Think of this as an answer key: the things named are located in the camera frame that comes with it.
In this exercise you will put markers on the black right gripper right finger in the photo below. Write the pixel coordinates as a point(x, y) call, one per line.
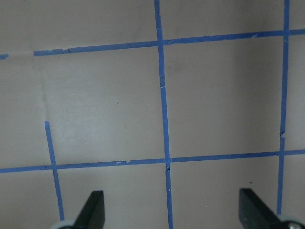
point(255, 214)

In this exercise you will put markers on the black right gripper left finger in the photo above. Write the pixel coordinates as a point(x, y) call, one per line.
point(91, 216)

